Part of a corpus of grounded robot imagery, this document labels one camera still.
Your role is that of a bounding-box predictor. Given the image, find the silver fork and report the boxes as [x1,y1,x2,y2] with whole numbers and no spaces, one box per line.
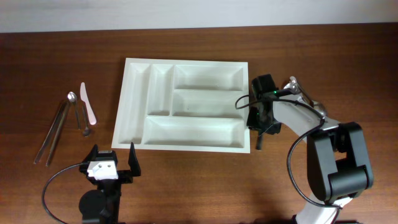
[289,77,314,106]

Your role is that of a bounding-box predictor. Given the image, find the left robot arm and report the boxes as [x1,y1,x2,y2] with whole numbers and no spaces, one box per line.
[78,143,141,223]

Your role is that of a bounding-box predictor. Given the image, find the long metal tongs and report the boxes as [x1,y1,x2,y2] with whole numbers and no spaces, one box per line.
[34,100,70,167]

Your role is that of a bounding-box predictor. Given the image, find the silver tablespoon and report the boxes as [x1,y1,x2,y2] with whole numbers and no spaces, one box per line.
[296,94,328,116]

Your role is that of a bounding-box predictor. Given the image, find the white plastic cutlery tray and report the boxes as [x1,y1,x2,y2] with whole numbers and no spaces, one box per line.
[111,58,251,154]

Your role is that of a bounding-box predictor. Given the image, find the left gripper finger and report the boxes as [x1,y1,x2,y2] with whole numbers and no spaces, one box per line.
[82,144,98,163]
[128,142,141,177]

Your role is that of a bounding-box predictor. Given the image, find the pink plastic knife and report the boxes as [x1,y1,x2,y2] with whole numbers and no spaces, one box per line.
[80,82,97,125]

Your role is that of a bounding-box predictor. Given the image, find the small dark teaspoon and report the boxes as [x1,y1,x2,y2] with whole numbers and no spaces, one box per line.
[82,106,91,137]

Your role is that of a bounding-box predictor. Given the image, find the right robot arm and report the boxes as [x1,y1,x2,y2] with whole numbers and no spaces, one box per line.
[246,74,374,224]

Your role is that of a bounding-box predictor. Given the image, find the small silver teaspoon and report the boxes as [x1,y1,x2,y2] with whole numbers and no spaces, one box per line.
[67,91,81,129]

